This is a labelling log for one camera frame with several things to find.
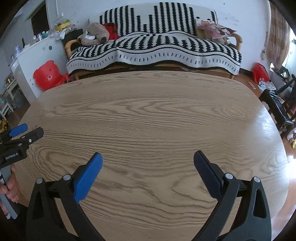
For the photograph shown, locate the brown plush toy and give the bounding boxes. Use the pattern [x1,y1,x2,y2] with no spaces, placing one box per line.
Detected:
[77,22,110,46]

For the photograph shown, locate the white cabinet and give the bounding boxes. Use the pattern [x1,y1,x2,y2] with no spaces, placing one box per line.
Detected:
[10,35,70,105]

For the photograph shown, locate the wooden sofa frame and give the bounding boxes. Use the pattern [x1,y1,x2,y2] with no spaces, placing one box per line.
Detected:
[64,34,242,80]

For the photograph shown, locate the red bear-shaped stool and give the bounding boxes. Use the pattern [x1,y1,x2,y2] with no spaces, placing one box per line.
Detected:
[33,60,70,91]

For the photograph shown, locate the white shelf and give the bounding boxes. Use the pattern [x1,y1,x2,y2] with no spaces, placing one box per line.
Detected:
[0,74,25,116]

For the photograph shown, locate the scattered papers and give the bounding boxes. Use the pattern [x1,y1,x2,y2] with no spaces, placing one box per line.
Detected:
[247,77,277,92]

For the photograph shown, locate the floral pillow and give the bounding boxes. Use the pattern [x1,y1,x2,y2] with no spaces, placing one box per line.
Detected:
[196,20,237,44]

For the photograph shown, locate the beige curtain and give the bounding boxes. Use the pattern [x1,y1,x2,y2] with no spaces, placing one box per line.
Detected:
[264,2,290,72]

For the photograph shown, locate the yellow toy truck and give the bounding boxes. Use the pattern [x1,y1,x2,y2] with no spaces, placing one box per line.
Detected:
[0,118,10,133]

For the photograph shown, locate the red bag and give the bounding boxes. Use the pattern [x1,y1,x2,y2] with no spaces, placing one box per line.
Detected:
[252,62,270,84]

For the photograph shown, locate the person's left hand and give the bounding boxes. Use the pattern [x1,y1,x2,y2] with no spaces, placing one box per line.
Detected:
[0,164,19,218]

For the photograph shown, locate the red cushion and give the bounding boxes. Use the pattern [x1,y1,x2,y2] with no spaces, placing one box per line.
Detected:
[102,23,119,40]

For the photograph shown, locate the white crumpled paper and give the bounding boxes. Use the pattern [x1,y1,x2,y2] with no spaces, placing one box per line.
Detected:
[57,27,73,40]

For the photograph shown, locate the row of small figurines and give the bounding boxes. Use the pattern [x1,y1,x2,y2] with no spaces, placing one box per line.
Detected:
[14,31,50,50]

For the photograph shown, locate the black box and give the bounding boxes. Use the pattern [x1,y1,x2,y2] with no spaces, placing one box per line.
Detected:
[60,29,84,50]

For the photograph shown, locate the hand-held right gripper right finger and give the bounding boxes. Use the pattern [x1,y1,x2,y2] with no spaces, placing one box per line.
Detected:
[193,150,272,241]

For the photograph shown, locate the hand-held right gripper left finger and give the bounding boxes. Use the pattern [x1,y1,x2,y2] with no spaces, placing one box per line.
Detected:
[26,152,104,241]

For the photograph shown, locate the black chair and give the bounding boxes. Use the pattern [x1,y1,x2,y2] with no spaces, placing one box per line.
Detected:
[259,74,296,139]

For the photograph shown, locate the black white striped sofa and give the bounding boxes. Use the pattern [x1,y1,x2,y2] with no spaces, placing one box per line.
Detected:
[66,2,242,76]

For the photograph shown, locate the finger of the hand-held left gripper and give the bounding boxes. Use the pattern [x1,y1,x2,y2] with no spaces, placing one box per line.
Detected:
[0,123,28,142]
[11,127,44,149]

